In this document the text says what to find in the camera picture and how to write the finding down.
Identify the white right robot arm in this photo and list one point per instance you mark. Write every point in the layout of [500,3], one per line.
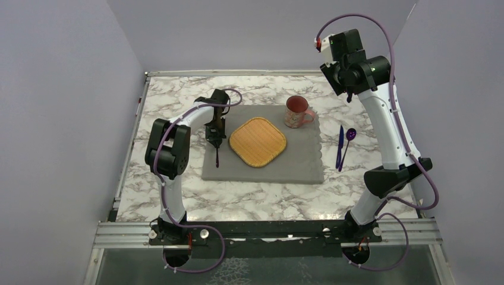
[401,160]

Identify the pink patterned cup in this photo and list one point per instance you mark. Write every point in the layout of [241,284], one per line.
[298,112]

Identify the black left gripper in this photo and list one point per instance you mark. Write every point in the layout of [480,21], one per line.
[215,139]

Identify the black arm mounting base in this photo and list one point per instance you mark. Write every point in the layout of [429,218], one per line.
[260,239]

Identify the woven yellow wicker tray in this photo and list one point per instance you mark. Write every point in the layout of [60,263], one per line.
[257,142]

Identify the aluminium table frame rail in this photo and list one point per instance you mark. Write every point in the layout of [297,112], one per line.
[115,235]

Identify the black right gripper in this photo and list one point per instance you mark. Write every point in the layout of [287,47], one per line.
[328,69]

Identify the purple iridescent knife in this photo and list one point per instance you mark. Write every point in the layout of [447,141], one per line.
[340,146]

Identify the grey scalloped cloth placemat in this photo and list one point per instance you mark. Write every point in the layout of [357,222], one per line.
[299,163]

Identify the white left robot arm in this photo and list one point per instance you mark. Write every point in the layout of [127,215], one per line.
[168,150]

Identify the purple iridescent spoon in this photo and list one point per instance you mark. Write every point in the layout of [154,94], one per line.
[350,135]

